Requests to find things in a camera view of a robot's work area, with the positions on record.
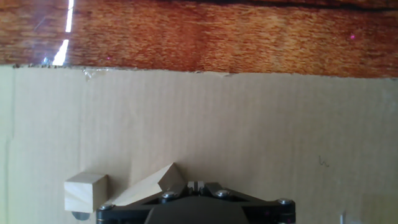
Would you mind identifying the brown cardboard sheet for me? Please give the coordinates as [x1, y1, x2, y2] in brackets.
[0, 64, 398, 224]

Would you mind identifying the small wooden block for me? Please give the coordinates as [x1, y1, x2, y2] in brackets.
[64, 172, 109, 214]

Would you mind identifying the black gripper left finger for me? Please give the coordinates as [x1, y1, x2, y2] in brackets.
[96, 181, 197, 224]

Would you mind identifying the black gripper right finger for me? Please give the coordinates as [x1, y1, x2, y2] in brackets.
[196, 181, 296, 224]

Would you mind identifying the large wooden block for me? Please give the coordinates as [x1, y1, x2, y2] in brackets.
[110, 162, 187, 207]

